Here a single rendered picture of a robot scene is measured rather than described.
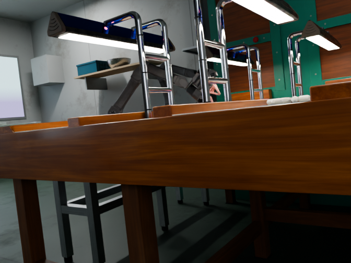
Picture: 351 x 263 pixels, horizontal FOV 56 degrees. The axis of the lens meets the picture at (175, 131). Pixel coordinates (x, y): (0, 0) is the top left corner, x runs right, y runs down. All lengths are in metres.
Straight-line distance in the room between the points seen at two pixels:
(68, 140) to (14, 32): 7.18
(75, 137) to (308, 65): 1.88
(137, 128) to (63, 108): 6.62
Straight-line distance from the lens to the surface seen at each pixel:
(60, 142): 1.02
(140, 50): 1.18
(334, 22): 2.49
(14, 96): 7.73
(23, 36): 8.19
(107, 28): 1.29
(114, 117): 1.07
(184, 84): 1.87
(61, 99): 7.44
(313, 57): 2.49
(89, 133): 0.91
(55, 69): 7.26
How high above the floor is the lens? 0.74
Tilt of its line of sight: 3 degrees down
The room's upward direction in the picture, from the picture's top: 6 degrees counter-clockwise
